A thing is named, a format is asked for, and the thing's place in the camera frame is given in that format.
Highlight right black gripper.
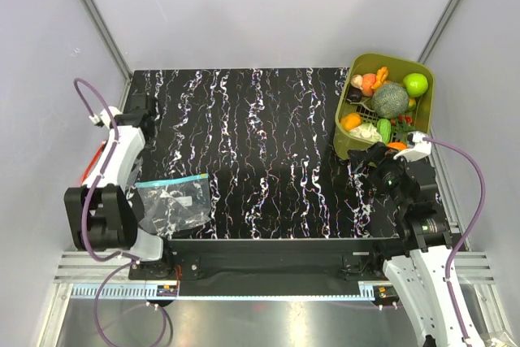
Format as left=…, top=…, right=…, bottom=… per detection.
left=347, top=141, right=417, bottom=210

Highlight green netted melon toy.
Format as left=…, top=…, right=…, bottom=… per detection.
left=371, top=82, right=409, bottom=119

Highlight olive green plastic basket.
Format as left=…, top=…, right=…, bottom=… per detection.
left=333, top=53, right=435, bottom=160

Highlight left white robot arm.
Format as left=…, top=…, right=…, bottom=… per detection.
left=64, top=94, right=176, bottom=279

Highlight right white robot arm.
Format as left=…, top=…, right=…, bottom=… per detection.
left=349, top=141, right=484, bottom=346

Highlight blue zip clear bag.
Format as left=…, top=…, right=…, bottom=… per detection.
left=136, top=174, right=211, bottom=239

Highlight small orange tangerine toy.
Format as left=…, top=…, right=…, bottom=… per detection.
left=387, top=141, right=408, bottom=150

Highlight green cucumber toy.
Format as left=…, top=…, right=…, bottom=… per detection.
left=376, top=118, right=392, bottom=144

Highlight red berries green sprig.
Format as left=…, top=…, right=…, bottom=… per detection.
left=391, top=115, right=415, bottom=141

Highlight orange fruit toy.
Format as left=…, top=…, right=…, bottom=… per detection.
left=340, top=112, right=362, bottom=132

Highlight bright green apple toy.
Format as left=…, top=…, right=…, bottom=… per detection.
left=403, top=73, right=429, bottom=98

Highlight peach fruit toy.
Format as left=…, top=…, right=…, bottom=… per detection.
left=362, top=73, right=376, bottom=97

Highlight pink garlic bulb toy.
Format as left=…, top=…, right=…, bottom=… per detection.
left=350, top=75, right=363, bottom=89

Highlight orange ginger root toy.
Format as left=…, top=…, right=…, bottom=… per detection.
left=371, top=67, right=388, bottom=91

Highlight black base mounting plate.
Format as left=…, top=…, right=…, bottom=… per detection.
left=129, top=238, right=404, bottom=298

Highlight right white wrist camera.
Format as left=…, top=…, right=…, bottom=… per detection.
left=393, top=131, right=432, bottom=163

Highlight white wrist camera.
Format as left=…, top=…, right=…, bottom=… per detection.
left=393, top=131, right=432, bottom=163
left=89, top=106, right=122, bottom=129

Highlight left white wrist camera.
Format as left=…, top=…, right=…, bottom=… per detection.
left=89, top=106, right=122, bottom=129

